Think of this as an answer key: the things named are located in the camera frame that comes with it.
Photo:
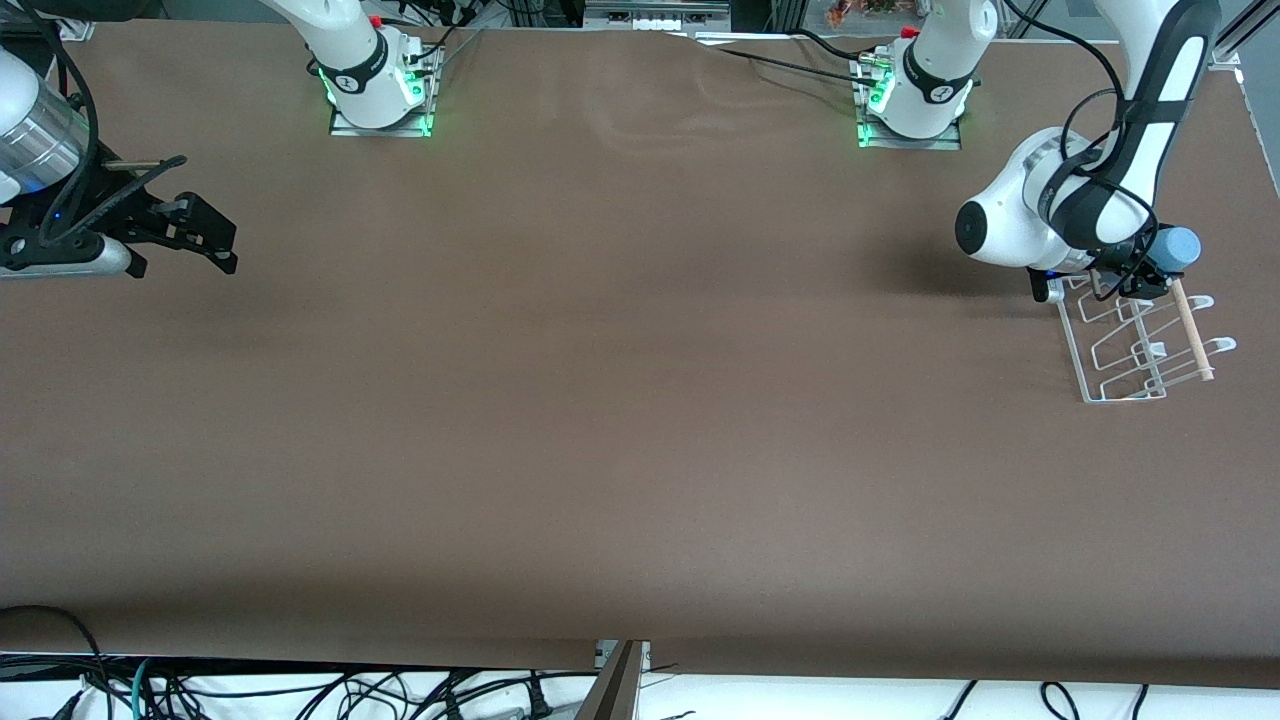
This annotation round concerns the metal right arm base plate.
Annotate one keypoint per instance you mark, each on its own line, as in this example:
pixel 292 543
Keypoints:
pixel 345 130

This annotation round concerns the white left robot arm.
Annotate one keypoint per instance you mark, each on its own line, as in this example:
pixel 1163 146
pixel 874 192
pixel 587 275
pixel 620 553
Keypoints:
pixel 1000 225

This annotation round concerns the metal frame post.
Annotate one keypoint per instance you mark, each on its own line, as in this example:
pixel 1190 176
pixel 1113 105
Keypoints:
pixel 615 690

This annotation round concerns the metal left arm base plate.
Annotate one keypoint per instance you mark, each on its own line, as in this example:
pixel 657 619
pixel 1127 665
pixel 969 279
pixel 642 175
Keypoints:
pixel 945 143

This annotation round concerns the light blue plastic cup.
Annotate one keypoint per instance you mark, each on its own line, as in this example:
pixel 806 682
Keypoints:
pixel 1180 247

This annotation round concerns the wooden rack dowel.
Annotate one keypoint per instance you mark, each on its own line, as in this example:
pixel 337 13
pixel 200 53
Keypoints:
pixel 1195 335

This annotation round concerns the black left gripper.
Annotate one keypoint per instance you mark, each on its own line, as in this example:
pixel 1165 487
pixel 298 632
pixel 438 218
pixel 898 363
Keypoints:
pixel 1150 279

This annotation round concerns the orange red small object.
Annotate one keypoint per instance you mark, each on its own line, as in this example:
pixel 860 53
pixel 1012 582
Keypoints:
pixel 838 12

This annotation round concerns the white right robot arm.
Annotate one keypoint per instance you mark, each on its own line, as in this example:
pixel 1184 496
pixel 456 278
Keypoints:
pixel 350 50

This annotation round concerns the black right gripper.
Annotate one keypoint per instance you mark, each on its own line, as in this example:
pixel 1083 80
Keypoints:
pixel 100 216

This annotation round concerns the grey power strip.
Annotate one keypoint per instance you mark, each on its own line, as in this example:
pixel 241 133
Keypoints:
pixel 655 20

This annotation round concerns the aluminium frame profile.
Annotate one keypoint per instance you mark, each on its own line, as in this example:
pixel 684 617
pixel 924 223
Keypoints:
pixel 1228 52

